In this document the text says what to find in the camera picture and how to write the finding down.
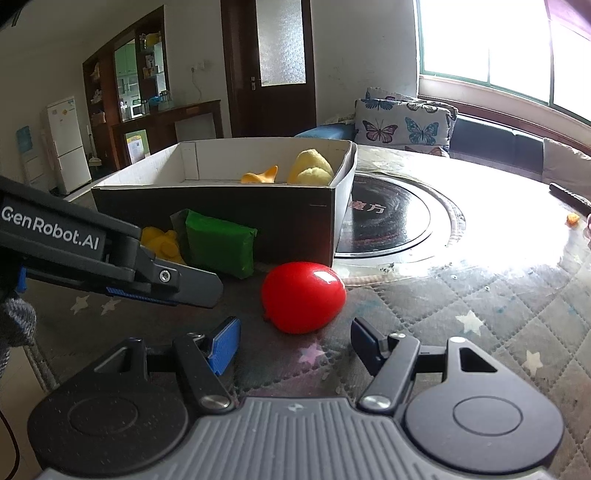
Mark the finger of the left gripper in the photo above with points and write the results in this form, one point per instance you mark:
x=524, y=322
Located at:
x=140, y=296
x=177, y=283

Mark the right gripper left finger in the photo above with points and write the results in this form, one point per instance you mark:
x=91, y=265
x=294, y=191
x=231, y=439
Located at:
x=201, y=359

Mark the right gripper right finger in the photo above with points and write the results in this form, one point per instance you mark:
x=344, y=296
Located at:
x=390, y=360

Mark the yellow rubber duck toy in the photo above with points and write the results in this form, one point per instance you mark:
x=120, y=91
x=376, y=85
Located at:
x=164, y=245

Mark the red plastic ball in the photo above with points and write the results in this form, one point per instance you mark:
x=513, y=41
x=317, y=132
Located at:
x=302, y=297

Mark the orange rubber whale toy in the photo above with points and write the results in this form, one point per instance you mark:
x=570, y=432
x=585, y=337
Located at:
x=266, y=177

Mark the yellow plush toy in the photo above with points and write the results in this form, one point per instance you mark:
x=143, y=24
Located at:
x=311, y=168

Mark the grey knit gloved hand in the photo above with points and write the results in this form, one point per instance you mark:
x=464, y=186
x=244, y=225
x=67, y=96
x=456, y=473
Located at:
x=17, y=326

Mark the water dispenser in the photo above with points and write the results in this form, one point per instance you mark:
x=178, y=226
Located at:
x=32, y=163

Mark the white refrigerator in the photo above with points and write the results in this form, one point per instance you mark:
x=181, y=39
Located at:
x=65, y=146

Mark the dark wooden console table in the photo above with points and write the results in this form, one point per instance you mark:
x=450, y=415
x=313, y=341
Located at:
x=160, y=128

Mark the black cardboard box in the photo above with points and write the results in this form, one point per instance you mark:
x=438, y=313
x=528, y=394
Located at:
x=293, y=222

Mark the black round induction cooktop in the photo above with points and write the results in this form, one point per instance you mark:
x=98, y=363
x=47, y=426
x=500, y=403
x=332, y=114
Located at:
x=389, y=216

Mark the dark wooden shelf cabinet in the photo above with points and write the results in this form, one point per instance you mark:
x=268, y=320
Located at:
x=119, y=79

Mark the blue cushion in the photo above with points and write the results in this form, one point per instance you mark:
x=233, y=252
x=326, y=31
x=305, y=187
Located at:
x=337, y=131

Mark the butterfly print pillow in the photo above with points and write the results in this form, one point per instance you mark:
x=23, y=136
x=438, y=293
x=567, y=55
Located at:
x=393, y=120

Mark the dark wooden door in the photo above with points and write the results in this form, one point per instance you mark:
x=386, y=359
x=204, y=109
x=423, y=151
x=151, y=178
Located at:
x=269, y=67

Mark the dark blue sofa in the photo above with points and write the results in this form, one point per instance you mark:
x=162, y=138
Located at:
x=516, y=151

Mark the window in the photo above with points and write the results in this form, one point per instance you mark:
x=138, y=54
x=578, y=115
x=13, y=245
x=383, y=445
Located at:
x=539, y=50

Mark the black knife handle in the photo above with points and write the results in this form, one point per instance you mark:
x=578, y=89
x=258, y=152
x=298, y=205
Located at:
x=576, y=201

